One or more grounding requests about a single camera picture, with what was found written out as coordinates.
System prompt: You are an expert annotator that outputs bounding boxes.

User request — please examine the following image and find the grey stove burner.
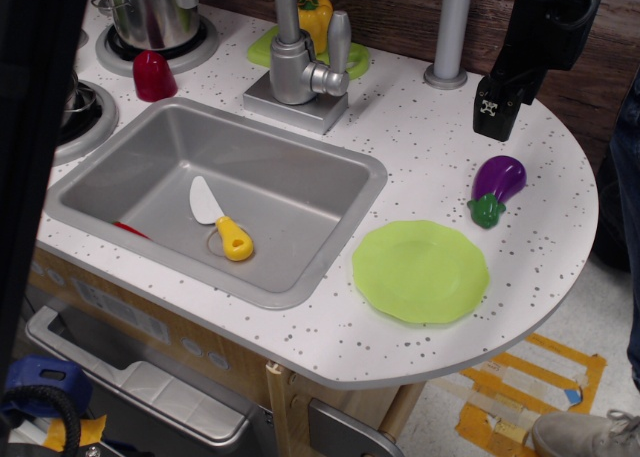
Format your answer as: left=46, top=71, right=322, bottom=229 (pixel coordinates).
left=53, top=80, right=118, bottom=166
left=95, top=16, right=219, bottom=77

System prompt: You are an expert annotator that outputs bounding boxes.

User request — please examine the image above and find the grey toy sink basin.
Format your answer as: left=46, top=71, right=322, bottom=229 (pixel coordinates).
left=44, top=98, right=387, bottom=309

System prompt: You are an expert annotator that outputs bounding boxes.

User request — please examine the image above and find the light green plastic plate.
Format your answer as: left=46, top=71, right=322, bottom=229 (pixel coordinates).
left=352, top=220, right=490, bottom=324

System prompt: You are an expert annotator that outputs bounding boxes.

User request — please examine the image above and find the grey sneaker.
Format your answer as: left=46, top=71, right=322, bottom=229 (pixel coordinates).
left=532, top=410, right=639, bottom=456

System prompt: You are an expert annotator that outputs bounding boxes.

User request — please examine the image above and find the black cable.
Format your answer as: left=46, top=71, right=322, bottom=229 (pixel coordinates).
left=0, top=385, right=84, bottom=457

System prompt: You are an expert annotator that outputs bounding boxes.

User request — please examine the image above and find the yellow toy bell pepper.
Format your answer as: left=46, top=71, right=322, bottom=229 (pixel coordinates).
left=298, top=0, right=333, bottom=53

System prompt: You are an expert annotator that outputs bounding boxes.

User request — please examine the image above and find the grey support pole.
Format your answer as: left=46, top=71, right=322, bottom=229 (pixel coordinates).
left=424, top=0, right=471, bottom=90

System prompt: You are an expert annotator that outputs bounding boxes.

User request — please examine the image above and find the dark foreground post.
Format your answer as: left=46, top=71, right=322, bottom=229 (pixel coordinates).
left=1, top=0, right=87, bottom=372

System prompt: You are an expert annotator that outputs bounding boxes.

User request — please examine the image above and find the silver toy faucet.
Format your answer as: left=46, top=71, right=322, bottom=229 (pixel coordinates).
left=243, top=0, right=351, bottom=134

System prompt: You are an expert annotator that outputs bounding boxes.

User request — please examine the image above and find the grey stove burner rear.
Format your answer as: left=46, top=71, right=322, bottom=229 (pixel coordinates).
left=95, top=16, right=219, bottom=77

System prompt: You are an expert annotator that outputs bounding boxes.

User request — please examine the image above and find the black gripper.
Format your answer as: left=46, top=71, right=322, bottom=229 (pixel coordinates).
left=473, top=24, right=547, bottom=142

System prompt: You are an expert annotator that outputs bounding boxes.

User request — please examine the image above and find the yellow floor tape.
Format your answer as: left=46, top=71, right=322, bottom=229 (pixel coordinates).
left=449, top=334, right=607, bottom=456

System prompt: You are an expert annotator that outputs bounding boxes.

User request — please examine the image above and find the light green cutting board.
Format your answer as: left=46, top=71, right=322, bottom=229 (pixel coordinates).
left=247, top=26, right=370, bottom=80

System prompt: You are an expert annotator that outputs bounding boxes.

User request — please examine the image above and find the stainless steel pot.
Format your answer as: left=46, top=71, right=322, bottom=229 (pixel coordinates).
left=92, top=0, right=200, bottom=50

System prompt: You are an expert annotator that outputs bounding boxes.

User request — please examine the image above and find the person leg in jeans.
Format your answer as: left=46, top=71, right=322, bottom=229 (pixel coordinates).
left=610, top=72, right=639, bottom=388

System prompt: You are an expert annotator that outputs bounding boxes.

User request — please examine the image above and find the grey oven door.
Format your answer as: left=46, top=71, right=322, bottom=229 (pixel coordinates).
left=26, top=306, right=277, bottom=456

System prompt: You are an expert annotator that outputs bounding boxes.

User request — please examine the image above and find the red toy item in sink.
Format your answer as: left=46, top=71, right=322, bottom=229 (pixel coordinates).
left=112, top=221, right=150, bottom=240

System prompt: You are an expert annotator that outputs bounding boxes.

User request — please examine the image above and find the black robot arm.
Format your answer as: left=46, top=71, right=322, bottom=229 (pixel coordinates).
left=473, top=0, right=601, bottom=142

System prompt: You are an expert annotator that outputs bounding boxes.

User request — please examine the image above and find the yellow handled toy knife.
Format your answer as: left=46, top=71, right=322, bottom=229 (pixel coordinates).
left=189, top=176, right=254, bottom=262

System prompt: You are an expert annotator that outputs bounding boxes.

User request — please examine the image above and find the blue clamp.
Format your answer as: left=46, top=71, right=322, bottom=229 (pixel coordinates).
left=1, top=355, right=93, bottom=417

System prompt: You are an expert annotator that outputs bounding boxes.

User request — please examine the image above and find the purple toy eggplant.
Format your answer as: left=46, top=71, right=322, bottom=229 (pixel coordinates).
left=467, top=155, right=527, bottom=229

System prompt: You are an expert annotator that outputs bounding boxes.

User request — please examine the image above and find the red plastic cup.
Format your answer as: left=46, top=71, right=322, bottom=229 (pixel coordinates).
left=133, top=50, right=178, bottom=102

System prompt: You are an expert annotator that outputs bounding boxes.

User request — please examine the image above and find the grey stove burner front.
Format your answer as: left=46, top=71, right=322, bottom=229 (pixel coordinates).
left=53, top=80, right=118, bottom=166

